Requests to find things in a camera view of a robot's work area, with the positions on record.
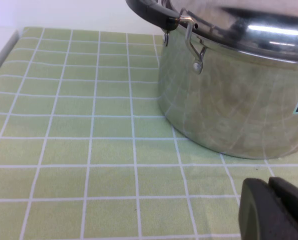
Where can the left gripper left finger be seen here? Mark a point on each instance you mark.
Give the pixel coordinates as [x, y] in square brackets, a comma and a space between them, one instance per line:
[259, 212]

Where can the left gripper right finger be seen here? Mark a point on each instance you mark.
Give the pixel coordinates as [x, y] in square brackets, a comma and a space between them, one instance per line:
[297, 215]

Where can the stainless steel pot lid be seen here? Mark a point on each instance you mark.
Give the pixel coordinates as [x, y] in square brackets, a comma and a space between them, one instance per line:
[264, 30]

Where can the green checkered tablecloth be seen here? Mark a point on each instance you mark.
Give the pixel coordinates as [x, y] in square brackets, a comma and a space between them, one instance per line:
[64, 150]

